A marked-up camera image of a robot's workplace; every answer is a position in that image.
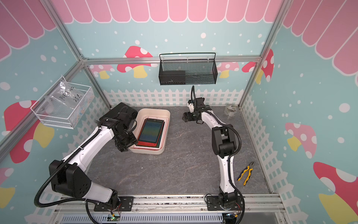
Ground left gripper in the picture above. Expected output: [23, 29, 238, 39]
[114, 130, 139, 152]

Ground red writing tablet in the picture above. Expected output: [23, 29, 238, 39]
[138, 118, 165, 147]

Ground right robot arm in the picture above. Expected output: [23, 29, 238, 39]
[183, 96, 244, 211]

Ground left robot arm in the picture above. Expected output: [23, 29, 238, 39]
[34, 118, 138, 209]

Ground pink writing tablet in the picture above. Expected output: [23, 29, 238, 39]
[137, 121, 167, 151]

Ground black box in basket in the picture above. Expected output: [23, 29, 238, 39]
[158, 71, 186, 85]

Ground black case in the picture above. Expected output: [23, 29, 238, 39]
[99, 102, 138, 127]

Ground clear tape roll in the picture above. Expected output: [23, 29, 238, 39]
[224, 105, 239, 117]

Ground clear plastic bag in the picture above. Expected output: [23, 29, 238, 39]
[42, 81, 84, 118]

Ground yellow black pliers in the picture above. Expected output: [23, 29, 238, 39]
[237, 161, 255, 186]

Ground black mesh wall basket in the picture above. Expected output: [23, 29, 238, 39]
[159, 52, 218, 85]

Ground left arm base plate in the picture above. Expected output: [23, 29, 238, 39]
[94, 196, 134, 212]

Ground white wire wall basket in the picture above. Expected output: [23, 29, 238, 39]
[31, 77, 95, 129]

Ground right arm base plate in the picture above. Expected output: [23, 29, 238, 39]
[204, 194, 243, 211]

